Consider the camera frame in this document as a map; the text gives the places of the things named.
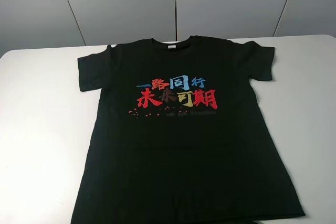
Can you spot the black printed t-shirt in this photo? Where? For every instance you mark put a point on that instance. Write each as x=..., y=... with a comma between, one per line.
x=179, y=136

